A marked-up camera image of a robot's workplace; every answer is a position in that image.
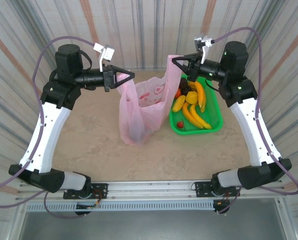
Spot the yellow fake mango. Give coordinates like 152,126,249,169
171,95,186,113

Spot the yellow fake banana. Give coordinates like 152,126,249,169
190,103,213,130
182,102,204,130

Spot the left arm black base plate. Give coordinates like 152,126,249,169
63,183,109,200

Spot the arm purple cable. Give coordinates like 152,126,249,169
213,26,298,215
0,36,96,220

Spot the purple fake fruit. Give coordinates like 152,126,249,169
128,122,152,145

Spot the aluminium mounting rail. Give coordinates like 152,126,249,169
15,181,289,201

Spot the black wiring connector block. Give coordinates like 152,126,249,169
213,199,231,215

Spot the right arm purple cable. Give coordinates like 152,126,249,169
213,26,298,215

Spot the pink printed plastic bag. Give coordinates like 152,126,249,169
116,54,183,147

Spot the grey metal panel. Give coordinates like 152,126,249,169
18,198,289,240

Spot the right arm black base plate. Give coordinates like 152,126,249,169
194,181,241,198

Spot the grey slotted cable duct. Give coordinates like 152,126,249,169
22,201,217,212

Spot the green plastic basket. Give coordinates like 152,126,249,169
169,73,225,136

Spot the lumpy yellow fake fruit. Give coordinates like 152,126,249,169
185,91,198,105

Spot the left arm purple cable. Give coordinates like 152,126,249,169
0,36,96,220

